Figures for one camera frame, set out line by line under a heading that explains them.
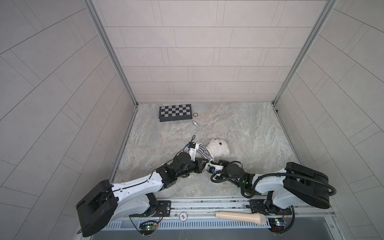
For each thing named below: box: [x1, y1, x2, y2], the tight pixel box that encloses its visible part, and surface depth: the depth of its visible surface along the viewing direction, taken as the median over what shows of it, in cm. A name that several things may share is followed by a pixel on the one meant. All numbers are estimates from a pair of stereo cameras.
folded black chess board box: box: [159, 104, 193, 122], surface depth 107 cm
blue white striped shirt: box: [196, 143, 214, 161], surface depth 82 cm
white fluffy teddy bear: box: [206, 138, 231, 162], surface depth 86 cm
